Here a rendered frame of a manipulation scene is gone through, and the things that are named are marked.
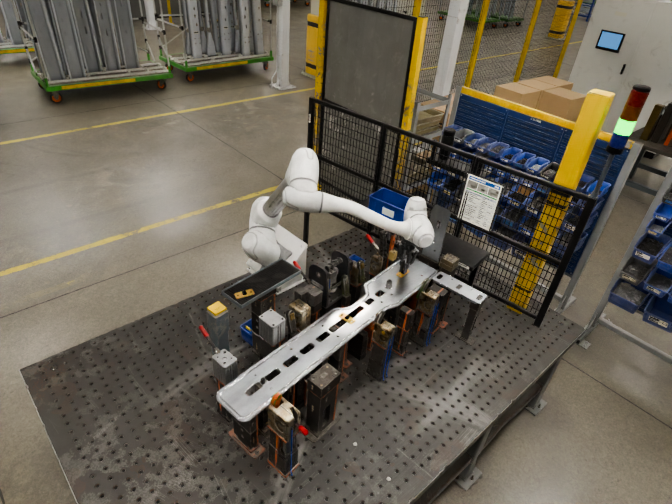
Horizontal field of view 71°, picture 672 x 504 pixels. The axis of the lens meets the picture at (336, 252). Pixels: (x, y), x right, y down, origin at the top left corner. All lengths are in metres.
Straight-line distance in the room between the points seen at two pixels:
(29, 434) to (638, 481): 3.55
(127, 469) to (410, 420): 1.21
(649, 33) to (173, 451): 7.79
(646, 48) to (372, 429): 7.14
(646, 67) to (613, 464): 6.11
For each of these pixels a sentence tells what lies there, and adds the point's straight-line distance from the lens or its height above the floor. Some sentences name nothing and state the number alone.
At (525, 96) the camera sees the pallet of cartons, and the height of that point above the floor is 1.01.
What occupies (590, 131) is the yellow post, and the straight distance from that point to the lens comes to 2.54.
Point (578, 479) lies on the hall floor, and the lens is 3.34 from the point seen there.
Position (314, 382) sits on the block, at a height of 1.03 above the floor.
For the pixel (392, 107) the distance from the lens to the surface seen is 4.36.
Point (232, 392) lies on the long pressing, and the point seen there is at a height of 1.00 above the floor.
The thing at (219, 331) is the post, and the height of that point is 1.06.
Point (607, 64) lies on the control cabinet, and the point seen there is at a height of 1.11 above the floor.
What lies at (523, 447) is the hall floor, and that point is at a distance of 3.32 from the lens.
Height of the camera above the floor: 2.54
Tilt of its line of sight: 35 degrees down
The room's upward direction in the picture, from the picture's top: 5 degrees clockwise
